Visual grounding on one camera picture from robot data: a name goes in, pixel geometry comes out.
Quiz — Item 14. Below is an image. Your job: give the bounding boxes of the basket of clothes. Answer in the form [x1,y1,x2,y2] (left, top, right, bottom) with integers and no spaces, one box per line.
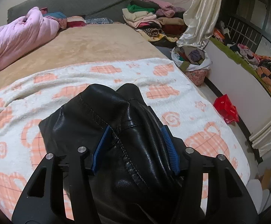
[171,46,212,86]

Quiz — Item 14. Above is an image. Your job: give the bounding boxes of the red plastic bag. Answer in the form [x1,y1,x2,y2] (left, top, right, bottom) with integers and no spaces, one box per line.
[213,94,239,124]

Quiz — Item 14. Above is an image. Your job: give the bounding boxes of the tan bed sheet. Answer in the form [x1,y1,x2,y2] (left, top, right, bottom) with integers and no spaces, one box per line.
[0,23,165,89]

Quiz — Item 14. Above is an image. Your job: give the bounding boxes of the white blanket with orange prints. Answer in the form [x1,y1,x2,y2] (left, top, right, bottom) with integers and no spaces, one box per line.
[0,57,251,221]

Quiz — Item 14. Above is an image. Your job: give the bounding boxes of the cream satin curtain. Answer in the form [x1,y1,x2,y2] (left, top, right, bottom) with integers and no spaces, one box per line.
[176,0,222,49]

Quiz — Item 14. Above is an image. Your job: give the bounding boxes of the pink puffer jacket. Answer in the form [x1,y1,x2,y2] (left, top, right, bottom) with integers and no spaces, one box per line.
[0,7,60,71]

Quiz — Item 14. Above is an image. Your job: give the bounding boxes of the pile of folded clothes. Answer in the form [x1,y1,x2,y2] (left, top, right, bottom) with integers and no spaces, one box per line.
[122,0,187,48]

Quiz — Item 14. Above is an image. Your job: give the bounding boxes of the grey headboard cushion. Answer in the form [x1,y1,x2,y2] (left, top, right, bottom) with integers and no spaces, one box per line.
[7,0,132,23]

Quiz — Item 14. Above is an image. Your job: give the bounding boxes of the black leather jacket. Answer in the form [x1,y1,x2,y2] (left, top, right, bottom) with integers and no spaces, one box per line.
[39,83,187,223]

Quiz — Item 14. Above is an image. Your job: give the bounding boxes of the red and blue folded clothes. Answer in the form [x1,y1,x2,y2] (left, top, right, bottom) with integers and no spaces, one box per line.
[40,8,113,29]

